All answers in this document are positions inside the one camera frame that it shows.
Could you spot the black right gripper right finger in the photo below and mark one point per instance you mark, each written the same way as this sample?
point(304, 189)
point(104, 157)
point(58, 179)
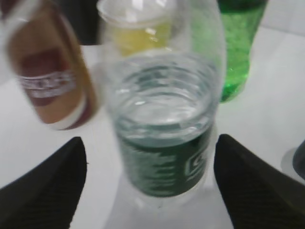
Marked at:
point(256, 195)

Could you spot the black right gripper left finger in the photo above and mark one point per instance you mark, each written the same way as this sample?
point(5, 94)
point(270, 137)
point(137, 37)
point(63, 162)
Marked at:
point(47, 196)

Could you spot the clear water bottle green label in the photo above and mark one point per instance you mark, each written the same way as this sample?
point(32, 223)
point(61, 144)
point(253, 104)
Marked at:
point(162, 109)

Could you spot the dark grey ceramic mug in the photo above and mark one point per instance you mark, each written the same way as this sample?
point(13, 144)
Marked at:
point(299, 160)

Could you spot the brown Nescafe coffee bottle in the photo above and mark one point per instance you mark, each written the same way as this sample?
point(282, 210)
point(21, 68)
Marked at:
point(45, 55)

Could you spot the green soda bottle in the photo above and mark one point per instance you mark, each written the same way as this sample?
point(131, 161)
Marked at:
point(223, 31)

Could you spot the yellow paper cup stack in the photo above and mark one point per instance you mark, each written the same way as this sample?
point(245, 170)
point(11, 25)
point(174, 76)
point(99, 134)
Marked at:
point(134, 26)

